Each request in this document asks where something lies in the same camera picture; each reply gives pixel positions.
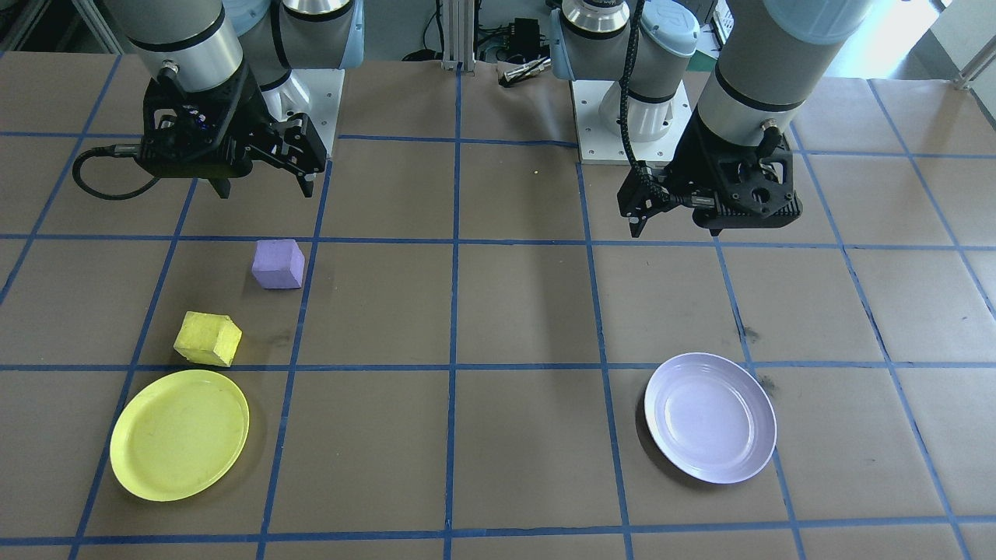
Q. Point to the purple foam block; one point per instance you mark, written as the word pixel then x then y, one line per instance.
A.
pixel 278 264

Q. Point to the yellow foam block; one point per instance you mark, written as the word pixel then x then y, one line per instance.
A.
pixel 206 338

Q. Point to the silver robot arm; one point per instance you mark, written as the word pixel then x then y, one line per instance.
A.
pixel 187 31
pixel 770 70

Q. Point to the purple plastic plate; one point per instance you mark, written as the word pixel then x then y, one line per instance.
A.
pixel 710 418

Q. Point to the small black electronics box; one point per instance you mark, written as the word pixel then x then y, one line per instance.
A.
pixel 526 33

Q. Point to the yellow plastic plate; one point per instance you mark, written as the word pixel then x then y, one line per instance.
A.
pixel 179 435

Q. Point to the aluminium bar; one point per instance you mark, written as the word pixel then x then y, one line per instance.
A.
pixel 976 70

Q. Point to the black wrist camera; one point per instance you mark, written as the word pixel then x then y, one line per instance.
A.
pixel 194 163
pixel 747 210

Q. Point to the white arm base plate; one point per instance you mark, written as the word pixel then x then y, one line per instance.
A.
pixel 323 93
pixel 595 124

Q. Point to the aluminium upright frame post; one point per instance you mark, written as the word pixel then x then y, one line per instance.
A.
pixel 455 35

